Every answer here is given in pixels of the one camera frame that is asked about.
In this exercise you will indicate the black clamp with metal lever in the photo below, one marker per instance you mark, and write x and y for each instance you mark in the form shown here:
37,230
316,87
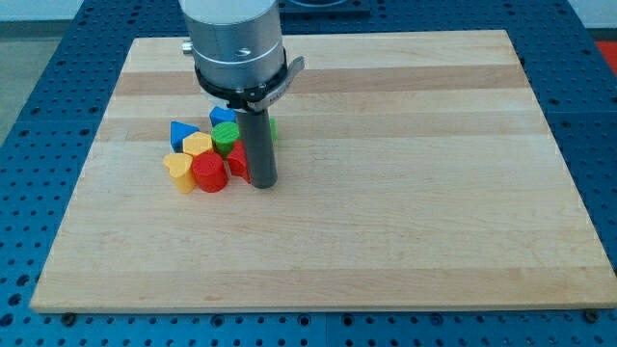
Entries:
257,98

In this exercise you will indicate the green block behind rod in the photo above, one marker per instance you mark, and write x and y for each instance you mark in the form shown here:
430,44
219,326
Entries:
273,128

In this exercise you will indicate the red cylinder block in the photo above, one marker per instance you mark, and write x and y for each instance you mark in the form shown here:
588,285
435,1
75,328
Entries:
209,171

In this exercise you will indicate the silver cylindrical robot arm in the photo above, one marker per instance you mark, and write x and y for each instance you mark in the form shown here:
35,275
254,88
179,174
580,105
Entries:
236,44

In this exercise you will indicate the yellow hexagon block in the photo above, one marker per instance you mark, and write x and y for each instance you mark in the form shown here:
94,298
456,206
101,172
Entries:
197,143

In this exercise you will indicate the light wooden board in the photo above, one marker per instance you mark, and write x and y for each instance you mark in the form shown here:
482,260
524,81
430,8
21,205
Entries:
417,171

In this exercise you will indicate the red block beside rod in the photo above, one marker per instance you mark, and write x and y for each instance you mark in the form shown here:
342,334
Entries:
237,161

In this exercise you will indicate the yellow heart block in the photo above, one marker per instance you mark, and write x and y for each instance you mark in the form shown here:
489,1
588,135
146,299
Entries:
179,167

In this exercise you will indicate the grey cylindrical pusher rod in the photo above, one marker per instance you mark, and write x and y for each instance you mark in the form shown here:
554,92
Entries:
256,135

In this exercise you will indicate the blue block behind rod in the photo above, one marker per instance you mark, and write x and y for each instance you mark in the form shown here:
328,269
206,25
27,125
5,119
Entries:
218,115

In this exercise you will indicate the green cylinder block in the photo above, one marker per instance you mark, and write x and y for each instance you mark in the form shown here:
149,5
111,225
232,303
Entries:
224,135

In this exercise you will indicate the blue triangle block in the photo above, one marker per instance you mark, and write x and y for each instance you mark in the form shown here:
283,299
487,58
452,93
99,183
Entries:
178,132

